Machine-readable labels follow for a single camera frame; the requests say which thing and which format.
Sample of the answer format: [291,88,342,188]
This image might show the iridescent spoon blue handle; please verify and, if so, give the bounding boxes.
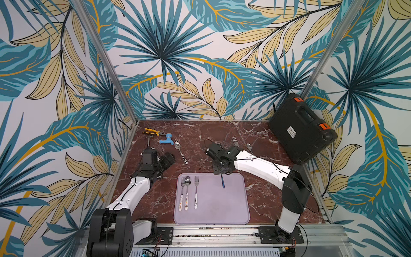
[220,174,225,188]

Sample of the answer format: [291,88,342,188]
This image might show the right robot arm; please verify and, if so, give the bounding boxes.
[205,143,312,237]

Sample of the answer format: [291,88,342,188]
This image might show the blue plastic faucet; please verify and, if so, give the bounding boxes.
[159,133,174,145]

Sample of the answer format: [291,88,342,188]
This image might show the cartoon handle spoon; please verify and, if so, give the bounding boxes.
[185,176,191,211]

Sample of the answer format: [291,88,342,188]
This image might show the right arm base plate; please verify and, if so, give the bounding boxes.
[255,227,305,246]

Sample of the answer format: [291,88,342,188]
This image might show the cow pattern handle spoon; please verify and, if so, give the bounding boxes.
[174,141,188,165]

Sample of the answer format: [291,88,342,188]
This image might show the black tool case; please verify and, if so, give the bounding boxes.
[269,93,338,165]

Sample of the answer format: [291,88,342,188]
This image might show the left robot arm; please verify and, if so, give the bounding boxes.
[86,148,176,257]

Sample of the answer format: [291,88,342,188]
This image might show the cartoon handle fork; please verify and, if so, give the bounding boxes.
[178,177,185,212]

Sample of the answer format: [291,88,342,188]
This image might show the yellow handled pliers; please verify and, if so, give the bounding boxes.
[142,128,167,137]

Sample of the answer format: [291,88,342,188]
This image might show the lavender placemat tray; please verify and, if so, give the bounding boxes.
[173,173,250,225]

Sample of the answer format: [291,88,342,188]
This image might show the aluminium front rail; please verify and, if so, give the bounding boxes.
[130,224,356,257]

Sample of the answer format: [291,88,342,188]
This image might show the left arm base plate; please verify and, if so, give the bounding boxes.
[135,227,174,245]

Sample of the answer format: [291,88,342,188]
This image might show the white handle fork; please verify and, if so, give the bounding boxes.
[194,176,199,209]

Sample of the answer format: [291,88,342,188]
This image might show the all steel fork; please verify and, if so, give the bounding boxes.
[232,136,239,147]

